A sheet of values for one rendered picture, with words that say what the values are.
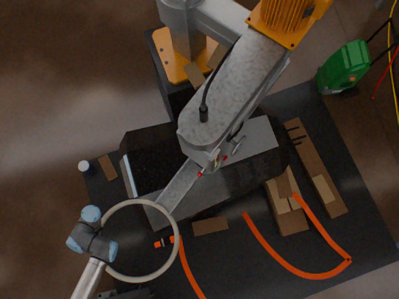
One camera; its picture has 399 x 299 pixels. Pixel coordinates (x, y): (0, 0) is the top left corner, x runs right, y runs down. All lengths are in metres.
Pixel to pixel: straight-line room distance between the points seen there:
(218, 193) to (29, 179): 1.90
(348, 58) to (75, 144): 2.59
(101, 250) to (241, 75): 1.04
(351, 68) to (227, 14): 1.47
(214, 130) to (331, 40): 2.57
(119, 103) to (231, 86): 2.07
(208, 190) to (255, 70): 1.10
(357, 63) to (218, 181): 1.54
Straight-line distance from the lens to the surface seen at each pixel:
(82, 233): 1.77
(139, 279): 2.08
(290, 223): 3.21
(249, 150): 2.50
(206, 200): 2.58
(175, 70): 2.77
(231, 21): 2.13
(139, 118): 3.50
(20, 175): 3.75
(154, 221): 2.61
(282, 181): 3.12
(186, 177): 2.22
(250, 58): 1.77
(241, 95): 1.68
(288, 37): 1.82
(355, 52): 3.30
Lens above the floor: 3.23
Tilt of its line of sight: 75 degrees down
